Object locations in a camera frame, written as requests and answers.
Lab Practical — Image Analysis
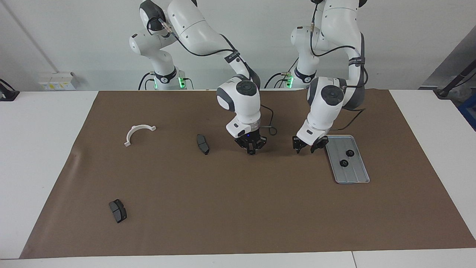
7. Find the silver metal tray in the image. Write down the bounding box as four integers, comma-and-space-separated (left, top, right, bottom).
323, 135, 371, 184

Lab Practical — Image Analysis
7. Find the long grey brake pad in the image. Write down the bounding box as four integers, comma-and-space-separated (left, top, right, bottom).
196, 134, 210, 156

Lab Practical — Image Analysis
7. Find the brown table mat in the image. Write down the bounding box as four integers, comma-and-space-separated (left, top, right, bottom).
19, 89, 476, 259

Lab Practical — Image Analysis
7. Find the short grey brake pad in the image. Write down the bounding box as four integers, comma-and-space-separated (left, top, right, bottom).
109, 199, 128, 224

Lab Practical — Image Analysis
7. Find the black stand pole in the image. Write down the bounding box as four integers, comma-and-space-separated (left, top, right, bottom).
435, 60, 476, 99

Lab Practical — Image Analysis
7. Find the blue crate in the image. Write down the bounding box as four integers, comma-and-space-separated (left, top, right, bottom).
458, 93, 476, 131

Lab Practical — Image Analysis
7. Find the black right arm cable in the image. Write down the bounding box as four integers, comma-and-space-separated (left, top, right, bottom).
147, 15, 278, 135

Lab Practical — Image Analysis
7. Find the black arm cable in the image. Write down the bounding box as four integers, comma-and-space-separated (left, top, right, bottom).
310, 0, 369, 131
147, 15, 278, 135

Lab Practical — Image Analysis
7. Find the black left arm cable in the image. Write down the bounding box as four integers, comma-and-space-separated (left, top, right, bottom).
310, 0, 369, 131

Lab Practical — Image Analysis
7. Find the black left base cable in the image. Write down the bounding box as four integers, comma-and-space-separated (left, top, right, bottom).
265, 71, 289, 89

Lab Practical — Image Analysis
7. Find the black base cable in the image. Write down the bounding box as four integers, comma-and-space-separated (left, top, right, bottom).
265, 71, 289, 89
138, 72, 156, 90

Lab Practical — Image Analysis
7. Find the white curved plastic bracket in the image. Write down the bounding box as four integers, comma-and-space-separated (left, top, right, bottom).
124, 124, 157, 147

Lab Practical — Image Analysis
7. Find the black right base cable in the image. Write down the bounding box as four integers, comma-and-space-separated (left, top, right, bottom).
138, 72, 156, 90

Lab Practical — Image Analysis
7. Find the white wall socket box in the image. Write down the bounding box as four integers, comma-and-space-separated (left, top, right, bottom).
39, 72, 79, 91

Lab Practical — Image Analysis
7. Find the black clamp mount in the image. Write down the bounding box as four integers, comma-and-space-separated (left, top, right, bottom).
0, 79, 20, 102

